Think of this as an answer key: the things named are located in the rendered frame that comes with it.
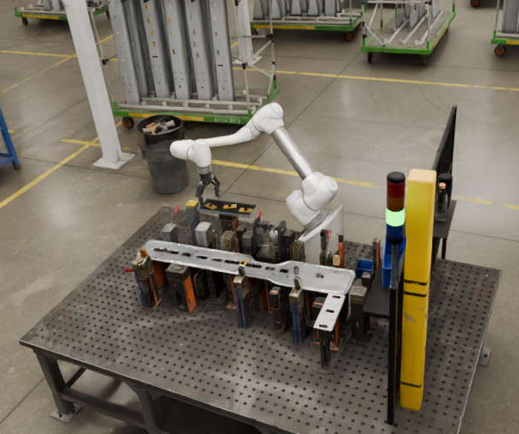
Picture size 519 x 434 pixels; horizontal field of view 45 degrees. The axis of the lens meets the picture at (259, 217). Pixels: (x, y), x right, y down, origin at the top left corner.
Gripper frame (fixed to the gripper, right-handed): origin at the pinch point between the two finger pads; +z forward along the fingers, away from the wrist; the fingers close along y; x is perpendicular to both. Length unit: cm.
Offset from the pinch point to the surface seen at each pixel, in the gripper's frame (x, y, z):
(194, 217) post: -11.1, 6.3, 14.1
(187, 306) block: 21, 48, 45
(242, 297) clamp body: 59, 36, 28
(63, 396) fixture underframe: -36, 118, 102
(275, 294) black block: 77, 27, 22
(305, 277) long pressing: 83, 7, 21
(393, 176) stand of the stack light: 162, 44, -86
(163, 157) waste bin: -202, -114, 76
